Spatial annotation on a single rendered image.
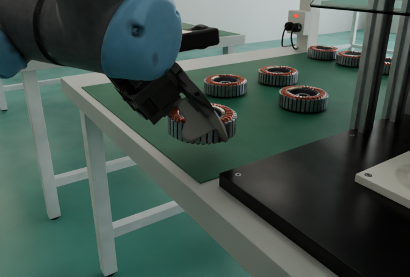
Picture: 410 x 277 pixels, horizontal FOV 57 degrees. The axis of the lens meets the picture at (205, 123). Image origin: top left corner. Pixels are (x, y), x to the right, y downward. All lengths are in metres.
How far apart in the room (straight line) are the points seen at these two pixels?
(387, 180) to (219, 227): 0.24
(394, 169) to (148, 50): 0.41
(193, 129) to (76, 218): 1.38
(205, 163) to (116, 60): 0.35
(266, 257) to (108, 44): 0.29
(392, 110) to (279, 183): 0.36
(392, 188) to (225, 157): 0.26
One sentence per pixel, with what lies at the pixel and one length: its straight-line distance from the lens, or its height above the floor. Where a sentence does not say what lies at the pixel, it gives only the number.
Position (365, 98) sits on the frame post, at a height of 0.83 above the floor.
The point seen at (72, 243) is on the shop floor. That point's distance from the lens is 1.72.
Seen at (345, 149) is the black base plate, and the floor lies 0.77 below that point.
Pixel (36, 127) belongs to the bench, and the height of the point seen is 0.46.
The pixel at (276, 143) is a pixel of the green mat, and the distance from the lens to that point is 0.70.
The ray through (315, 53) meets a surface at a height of 0.77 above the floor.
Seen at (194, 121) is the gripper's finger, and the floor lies 0.85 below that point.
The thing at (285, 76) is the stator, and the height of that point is 0.78.
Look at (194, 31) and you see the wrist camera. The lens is 0.54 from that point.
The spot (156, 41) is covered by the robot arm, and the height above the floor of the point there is 0.99.
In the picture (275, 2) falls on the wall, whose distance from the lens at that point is 6.46.
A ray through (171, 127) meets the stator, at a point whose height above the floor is 0.82.
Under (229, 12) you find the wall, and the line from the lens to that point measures 5.87.
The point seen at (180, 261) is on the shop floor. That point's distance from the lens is 1.56.
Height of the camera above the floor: 1.04
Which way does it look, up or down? 22 degrees down
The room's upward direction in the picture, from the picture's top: straight up
